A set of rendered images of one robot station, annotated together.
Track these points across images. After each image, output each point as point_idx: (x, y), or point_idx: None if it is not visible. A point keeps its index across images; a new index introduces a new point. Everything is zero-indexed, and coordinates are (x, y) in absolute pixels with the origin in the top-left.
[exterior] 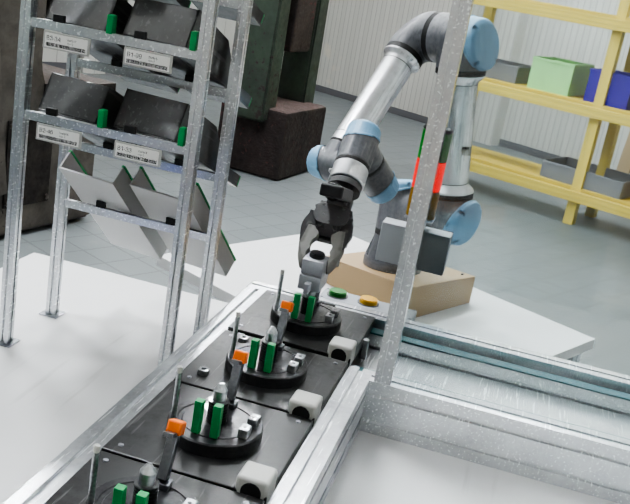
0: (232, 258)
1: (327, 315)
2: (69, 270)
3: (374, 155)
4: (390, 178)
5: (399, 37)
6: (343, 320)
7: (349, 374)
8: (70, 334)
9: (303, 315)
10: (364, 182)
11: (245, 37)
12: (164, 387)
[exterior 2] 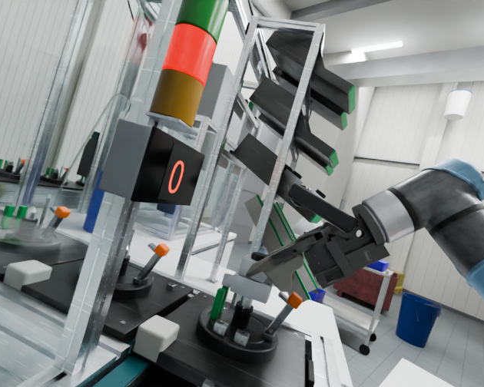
0: (304, 293)
1: (218, 320)
2: (320, 313)
3: (436, 194)
4: None
5: None
6: (260, 372)
7: (101, 335)
8: (230, 297)
9: (227, 319)
10: (385, 216)
11: (300, 89)
12: None
